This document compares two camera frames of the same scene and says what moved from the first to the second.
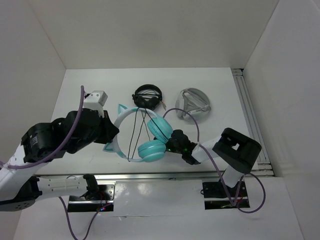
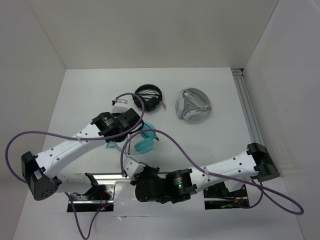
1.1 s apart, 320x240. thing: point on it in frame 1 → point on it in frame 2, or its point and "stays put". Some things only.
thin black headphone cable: x=142 y=120 → x=128 y=141
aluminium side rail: x=262 y=166 stays put
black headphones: x=147 y=96 stays put
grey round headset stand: x=194 y=101 stays put
